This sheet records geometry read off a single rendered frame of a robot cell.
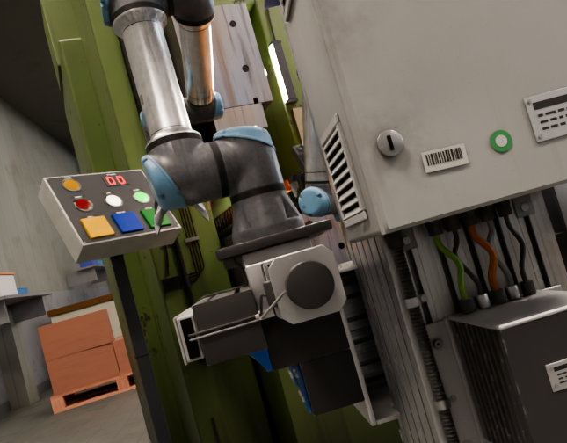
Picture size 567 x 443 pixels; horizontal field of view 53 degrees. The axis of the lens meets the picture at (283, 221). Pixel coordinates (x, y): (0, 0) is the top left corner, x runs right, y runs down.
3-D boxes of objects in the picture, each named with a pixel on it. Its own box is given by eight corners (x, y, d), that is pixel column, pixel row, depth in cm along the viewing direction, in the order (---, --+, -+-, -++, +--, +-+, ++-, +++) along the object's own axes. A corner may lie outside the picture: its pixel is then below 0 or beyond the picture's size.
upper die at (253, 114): (268, 126, 216) (261, 102, 216) (217, 135, 209) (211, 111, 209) (240, 156, 255) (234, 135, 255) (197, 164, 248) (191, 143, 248)
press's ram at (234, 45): (294, 97, 221) (265, 0, 224) (198, 113, 207) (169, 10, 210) (262, 130, 260) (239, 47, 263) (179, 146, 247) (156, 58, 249)
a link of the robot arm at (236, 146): (291, 178, 113) (272, 114, 114) (225, 195, 110) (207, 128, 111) (279, 190, 125) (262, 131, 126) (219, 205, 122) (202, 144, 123)
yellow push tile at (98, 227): (115, 233, 168) (103, 214, 170) (91, 237, 163) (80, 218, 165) (113, 237, 169) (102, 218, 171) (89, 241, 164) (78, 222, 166)
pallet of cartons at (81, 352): (36, 419, 523) (15, 334, 529) (72, 394, 632) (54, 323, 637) (188, 374, 535) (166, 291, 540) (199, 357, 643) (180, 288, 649)
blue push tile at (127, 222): (144, 227, 175) (133, 210, 177) (123, 231, 170) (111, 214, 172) (142, 231, 176) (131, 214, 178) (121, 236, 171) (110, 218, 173)
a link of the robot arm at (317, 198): (323, 10, 134) (330, 219, 138) (345, 20, 144) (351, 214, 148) (281, 19, 141) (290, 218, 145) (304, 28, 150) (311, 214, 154)
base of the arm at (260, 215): (309, 224, 110) (295, 176, 111) (234, 245, 109) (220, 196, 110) (301, 230, 125) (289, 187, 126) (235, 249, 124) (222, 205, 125)
